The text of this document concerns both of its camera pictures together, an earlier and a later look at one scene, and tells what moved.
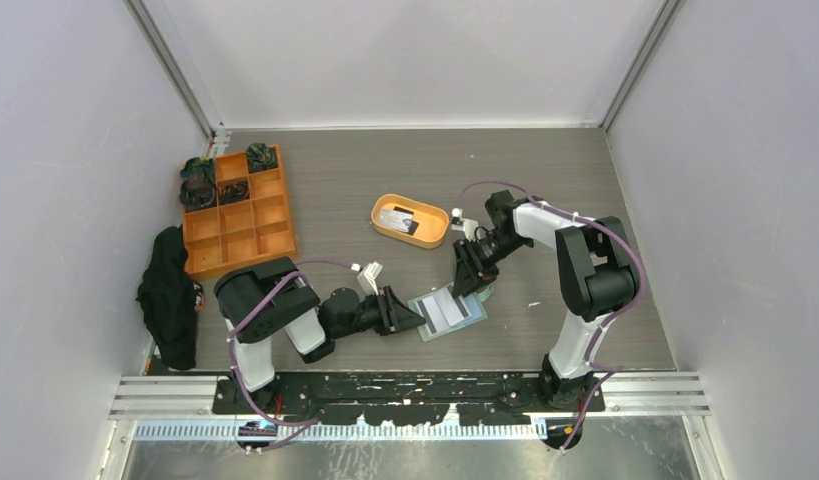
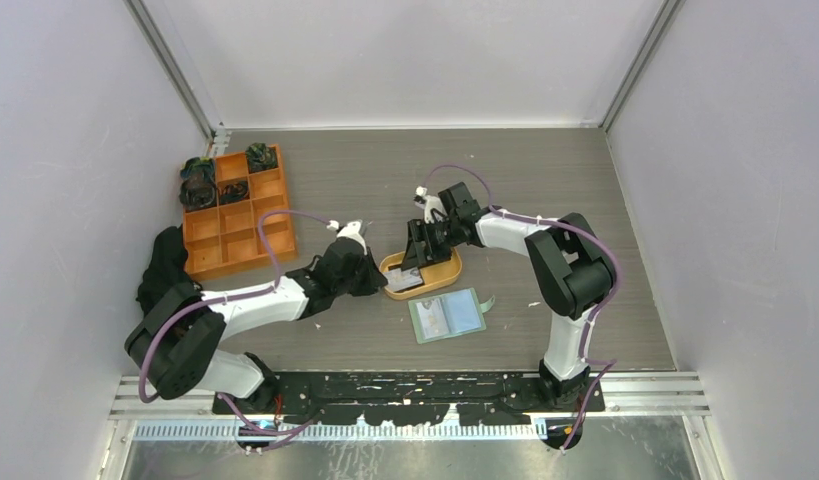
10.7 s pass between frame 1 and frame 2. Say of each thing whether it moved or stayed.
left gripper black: moved
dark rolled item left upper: stayed
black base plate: stayed
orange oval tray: moved
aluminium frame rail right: stayed
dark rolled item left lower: stayed
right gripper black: moved
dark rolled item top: stayed
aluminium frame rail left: stayed
